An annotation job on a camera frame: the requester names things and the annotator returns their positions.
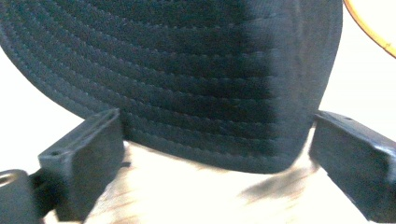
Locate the dark stitched cap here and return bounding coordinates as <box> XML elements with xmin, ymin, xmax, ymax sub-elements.
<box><xmin>0</xmin><ymin>0</ymin><xmax>344</xmax><ymax>175</ymax></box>

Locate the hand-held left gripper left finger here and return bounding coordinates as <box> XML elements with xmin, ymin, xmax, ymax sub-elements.
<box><xmin>37</xmin><ymin>107</ymin><xmax>125</xmax><ymax>223</ymax></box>

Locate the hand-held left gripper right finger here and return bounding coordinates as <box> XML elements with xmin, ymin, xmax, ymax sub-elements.
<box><xmin>308</xmin><ymin>110</ymin><xmax>396</xmax><ymax>224</ymax></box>

